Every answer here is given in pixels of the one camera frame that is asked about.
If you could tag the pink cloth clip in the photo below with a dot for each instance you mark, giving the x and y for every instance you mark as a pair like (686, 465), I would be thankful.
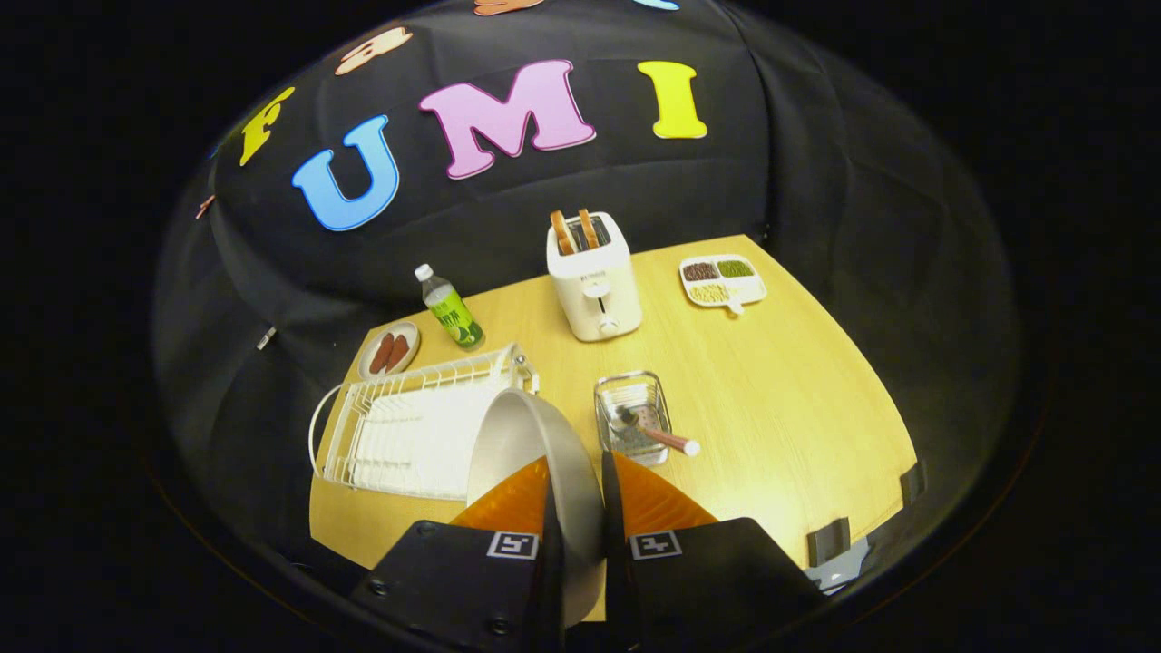
(205, 207)

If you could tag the black table edge bracket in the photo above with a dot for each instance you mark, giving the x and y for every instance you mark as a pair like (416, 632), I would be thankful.
(829, 542)
(912, 484)

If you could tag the white divided dish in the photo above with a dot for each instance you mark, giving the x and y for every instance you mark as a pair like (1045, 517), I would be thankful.
(748, 292)

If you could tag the beige round plate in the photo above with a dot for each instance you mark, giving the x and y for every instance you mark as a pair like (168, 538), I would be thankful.
(535, 435)

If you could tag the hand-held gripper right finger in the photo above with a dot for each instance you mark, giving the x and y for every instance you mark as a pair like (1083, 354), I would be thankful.
(615, 580)

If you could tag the white cloth clip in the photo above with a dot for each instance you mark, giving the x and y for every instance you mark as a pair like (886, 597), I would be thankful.
(266, 338)

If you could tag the small beige saucer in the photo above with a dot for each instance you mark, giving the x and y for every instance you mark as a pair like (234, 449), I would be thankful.
(408, 332)

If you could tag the black backdrop cloth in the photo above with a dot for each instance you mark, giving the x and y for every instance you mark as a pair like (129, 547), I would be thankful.
(726, 181)

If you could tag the white toaster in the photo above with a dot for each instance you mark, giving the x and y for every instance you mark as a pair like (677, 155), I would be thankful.
(599, 290)

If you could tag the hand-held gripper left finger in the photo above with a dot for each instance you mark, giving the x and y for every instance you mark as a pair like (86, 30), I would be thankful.
(553, 580)

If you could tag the green label drink bottle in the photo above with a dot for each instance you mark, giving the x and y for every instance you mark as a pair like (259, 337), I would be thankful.
(453, 317)

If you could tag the pile of brown beans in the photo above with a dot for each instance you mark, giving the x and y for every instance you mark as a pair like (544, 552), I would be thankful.
(700, 271)

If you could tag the red sausage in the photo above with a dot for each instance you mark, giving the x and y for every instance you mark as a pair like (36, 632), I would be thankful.
(381, 354)
(398, 352)

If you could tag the pile of green beans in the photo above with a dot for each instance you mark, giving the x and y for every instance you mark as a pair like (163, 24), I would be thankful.
(736, 268)

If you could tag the pile of yellow beans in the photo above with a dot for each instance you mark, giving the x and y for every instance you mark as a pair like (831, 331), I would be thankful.
(710, 293)

